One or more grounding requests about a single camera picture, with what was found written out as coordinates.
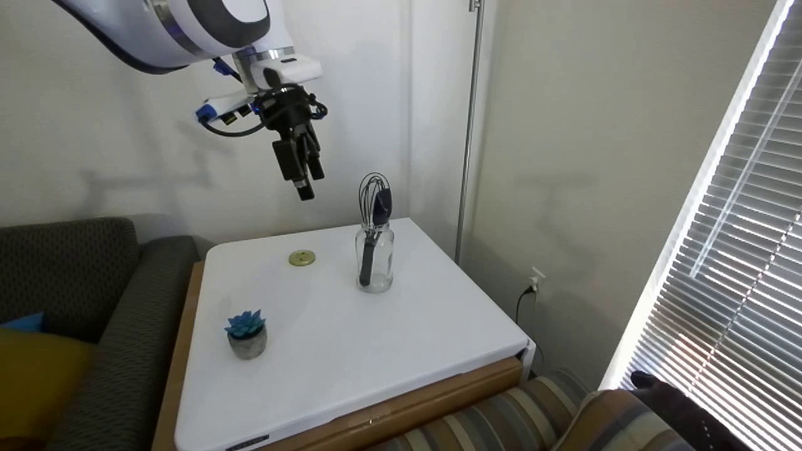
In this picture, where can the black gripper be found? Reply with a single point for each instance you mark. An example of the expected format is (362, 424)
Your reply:
(288, 114)

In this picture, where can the metal whisk black handle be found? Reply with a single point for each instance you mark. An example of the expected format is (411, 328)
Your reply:
(373, 200)

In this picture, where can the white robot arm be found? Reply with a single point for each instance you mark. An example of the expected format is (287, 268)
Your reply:
(245, 41)

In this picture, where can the black spoon in jar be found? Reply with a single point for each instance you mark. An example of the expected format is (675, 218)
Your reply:
(376, 243)

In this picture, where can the clear glass jar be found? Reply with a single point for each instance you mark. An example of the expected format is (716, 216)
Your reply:
(373, 258)

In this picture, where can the yellow-green round lid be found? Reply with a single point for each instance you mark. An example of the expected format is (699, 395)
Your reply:
(302, 258)

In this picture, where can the white table board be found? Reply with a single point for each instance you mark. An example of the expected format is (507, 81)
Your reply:
(332, 345)

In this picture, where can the blue succulent in grey pot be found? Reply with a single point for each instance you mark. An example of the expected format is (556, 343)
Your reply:
(245, 333)

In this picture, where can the dark grey sofa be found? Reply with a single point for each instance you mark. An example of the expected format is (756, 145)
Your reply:
(97, 283)

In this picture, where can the brown wooden table base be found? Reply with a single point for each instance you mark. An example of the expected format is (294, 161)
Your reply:
(354, 428)

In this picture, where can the blue cushion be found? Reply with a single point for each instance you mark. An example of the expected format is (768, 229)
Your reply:
(26, 323)

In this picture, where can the yellow cushion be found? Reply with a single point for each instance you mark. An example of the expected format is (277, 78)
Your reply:
(37, 380)

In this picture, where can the striped sofa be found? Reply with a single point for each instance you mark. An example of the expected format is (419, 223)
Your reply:
(550, 414)

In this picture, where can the white window blinds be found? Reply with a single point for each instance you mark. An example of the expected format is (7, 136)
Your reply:
(720, 314)

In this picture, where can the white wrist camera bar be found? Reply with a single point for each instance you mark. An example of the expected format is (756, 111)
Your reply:
(258, 81)

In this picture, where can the wall outlet with plug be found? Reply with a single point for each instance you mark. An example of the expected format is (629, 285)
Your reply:
(532, 288)

